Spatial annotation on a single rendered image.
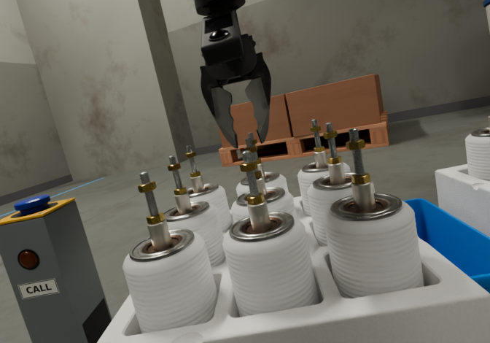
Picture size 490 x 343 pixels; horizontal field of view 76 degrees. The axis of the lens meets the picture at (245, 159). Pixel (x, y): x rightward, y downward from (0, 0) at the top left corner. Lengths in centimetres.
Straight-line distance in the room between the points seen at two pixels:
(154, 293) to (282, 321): 13
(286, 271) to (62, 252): 28
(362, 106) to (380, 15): 124
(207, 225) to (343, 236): 20
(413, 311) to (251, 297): 15
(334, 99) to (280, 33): 128
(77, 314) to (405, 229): 40
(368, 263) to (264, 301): 11
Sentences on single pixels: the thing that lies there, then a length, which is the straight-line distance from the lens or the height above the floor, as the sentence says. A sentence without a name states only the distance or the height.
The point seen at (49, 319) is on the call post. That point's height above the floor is 18.
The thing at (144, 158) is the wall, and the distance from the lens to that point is 333.
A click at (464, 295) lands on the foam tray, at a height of 18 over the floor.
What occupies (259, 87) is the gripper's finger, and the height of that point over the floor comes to 41.
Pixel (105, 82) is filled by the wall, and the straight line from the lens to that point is 350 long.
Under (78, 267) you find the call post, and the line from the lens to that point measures 50.
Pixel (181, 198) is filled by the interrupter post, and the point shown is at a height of 28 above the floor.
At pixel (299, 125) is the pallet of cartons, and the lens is 205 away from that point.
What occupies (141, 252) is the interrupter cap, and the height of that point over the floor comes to 25.
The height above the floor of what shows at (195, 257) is 24.
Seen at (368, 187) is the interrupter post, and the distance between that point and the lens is 36.
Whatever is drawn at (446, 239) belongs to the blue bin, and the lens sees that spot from 72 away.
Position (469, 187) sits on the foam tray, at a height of 17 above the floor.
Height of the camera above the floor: 39
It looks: 9 degrees down
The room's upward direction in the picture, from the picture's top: 12 degrees counter-clockwise
